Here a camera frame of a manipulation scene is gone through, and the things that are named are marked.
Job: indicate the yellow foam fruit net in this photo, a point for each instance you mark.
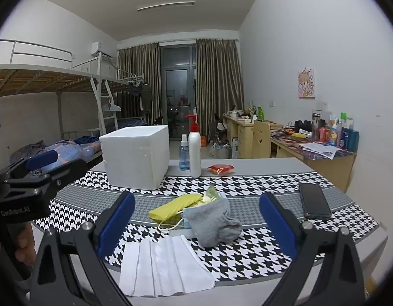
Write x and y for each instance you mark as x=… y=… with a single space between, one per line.
x=174 y=207

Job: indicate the white pump bottle red top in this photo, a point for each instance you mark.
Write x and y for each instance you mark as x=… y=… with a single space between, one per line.
x=194 y=153

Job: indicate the grey sock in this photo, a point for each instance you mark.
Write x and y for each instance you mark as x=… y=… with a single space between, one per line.
x=212 y=226

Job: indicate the black smartphone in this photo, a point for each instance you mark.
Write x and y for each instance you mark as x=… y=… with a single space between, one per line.
x=314 y=200

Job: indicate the houndstooth table mat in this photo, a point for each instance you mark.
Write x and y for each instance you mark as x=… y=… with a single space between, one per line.
x=247 y=261

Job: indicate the wooden desk with printed cover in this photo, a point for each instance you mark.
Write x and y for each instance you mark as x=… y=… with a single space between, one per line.
x=330 y=169

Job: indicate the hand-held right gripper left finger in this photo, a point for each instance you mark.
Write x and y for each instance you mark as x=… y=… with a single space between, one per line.
x=116 y=223

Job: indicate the orange bag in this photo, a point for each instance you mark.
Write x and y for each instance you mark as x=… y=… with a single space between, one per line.
x=204 y=142

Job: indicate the glass balcony door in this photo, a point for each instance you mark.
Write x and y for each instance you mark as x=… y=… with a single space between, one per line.
x=179 y=83

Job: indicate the white pleated face mask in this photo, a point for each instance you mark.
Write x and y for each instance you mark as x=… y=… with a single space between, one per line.
x=164 y=267

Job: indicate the group of toiletry bottles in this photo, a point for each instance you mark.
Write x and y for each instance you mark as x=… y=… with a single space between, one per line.
x=343 y=135

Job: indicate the orange snack packet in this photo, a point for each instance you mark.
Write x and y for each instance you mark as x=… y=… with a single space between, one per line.
x=220 y=169

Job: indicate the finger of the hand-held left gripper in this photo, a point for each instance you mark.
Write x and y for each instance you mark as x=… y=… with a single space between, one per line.
x=41 y=160
x=56 y=172

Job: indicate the brown curtain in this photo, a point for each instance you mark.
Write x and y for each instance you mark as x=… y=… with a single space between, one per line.
x=218 y=79
x=135 y=70

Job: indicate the blue and orange blanket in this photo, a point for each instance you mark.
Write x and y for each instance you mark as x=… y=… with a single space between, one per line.
x=69 y=153

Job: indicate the cartoon wall poster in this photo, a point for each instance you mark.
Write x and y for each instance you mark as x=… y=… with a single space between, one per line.
x=306 y=83

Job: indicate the wide white wall socket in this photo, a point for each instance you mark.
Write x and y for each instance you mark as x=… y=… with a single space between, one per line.
x=322 y=105

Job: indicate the white air conditioner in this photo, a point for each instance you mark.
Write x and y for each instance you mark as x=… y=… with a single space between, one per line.
x=102 y=50

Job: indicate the white foam box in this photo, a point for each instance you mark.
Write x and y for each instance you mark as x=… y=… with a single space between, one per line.
x=132 y=156

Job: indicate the grey bucket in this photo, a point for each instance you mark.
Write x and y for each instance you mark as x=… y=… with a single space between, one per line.
x=221 y=152

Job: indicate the wooden chair with smiley cutout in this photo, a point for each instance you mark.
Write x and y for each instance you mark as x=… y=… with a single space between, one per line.
x=261 y=137

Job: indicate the black folded trolley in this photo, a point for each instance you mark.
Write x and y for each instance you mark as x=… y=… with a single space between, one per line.
x=217 y=127

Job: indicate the white metal bunk bed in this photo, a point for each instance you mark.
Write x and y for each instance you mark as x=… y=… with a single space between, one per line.
x=132 y=122
x=30 y=81

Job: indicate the pale green plastic wrap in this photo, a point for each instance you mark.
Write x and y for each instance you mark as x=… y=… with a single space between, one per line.
x=212 y=194

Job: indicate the white metal ladder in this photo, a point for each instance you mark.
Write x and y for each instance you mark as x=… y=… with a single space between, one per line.
x=98 y=108

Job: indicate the green bottle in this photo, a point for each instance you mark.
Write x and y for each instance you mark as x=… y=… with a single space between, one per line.
x=260 y=114

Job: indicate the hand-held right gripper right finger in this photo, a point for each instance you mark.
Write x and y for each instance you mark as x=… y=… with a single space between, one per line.
x=279 y=226

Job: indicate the hanging dark clothes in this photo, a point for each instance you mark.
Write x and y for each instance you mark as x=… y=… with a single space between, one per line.
x=137 y=91

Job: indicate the person's left hand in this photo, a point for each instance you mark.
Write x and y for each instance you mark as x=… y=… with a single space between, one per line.
x=24 y=245

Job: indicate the white carton with green print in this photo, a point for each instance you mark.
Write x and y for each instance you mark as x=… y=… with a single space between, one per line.
x=235 y=148

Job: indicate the black pouch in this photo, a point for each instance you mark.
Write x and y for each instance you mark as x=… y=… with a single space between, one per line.
x=303 y=125

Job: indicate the printed paper sheets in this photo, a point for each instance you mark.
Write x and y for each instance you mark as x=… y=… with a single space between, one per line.
x=320 y=149

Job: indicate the ceiling tube light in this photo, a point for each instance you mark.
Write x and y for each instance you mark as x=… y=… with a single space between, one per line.
x=166 y=5

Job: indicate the yellow tube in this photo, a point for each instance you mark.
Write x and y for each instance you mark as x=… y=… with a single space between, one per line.
x=299 y=135

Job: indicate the blue spray bottle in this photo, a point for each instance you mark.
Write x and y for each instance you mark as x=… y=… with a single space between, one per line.
x=184 y=159

